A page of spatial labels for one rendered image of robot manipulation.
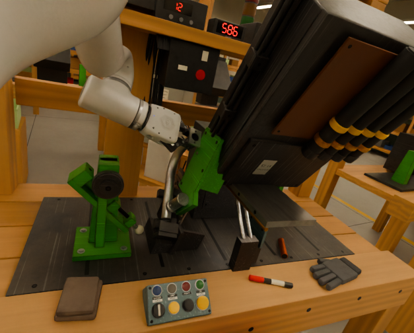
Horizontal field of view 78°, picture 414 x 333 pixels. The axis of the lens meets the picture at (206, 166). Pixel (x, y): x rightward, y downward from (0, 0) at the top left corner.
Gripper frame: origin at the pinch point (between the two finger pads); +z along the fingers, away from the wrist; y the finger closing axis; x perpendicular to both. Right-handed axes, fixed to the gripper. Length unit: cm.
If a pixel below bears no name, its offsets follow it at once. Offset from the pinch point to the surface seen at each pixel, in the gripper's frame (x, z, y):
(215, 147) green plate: -11.1, 2.1, -6.3
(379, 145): 182, 799, 413
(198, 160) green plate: -2.4, 2.8, -7.3
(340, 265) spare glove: -14, 56, -30
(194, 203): -2.3, 3.2, -20.3
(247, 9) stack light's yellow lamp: -15, 8, 54
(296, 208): -18.5, 26.8, -18.5
